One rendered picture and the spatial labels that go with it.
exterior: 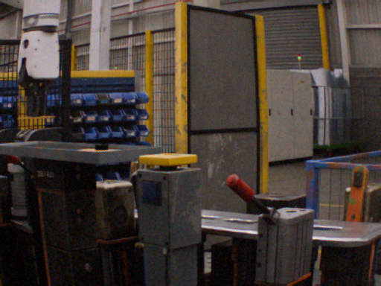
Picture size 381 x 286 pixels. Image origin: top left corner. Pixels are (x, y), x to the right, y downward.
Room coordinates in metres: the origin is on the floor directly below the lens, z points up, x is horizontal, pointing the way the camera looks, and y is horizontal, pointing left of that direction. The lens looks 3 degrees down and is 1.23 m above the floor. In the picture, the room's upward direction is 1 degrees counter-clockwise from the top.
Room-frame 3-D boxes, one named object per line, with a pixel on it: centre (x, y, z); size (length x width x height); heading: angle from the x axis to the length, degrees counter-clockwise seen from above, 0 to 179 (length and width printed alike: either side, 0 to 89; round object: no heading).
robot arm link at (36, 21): (1.17, 0.31, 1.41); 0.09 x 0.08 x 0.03; 157
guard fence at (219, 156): (4.73, -0.25, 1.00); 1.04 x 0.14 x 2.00; 135
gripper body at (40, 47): (1.17, 0.30, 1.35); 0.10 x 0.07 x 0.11; 157
